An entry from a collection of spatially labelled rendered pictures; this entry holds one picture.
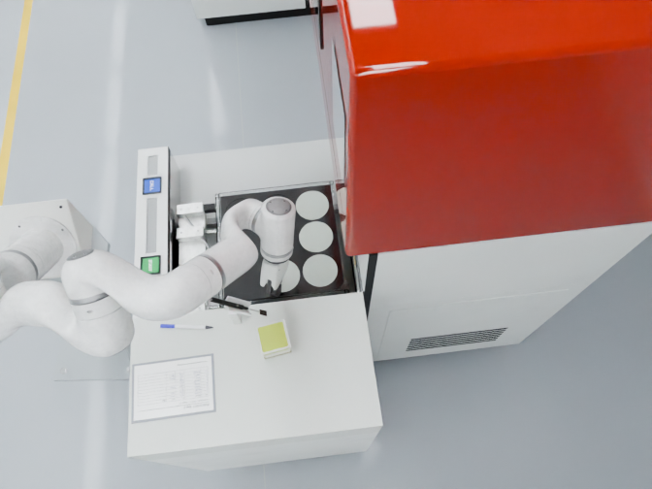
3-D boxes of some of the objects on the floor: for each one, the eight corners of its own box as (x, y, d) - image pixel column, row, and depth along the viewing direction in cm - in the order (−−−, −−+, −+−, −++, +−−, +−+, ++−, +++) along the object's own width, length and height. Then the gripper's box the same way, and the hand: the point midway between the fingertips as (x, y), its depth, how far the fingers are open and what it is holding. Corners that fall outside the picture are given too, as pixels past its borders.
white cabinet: (336, 239, 261) (335, 138, 187) (365, 452, 222) (378, 432, 147) (202, 254, 260) (147, 158, 185) (208, 472, 220) (140, 461, 145)
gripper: (279, 274, 136) (277, 317, 149) (300, 235, 146) (296, 278, 159) (251, 265, 137) (251, 309, 151) (274, 226, 147) (272, 271, 161)
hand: (275, 289), depth 154 cm, fingers closed
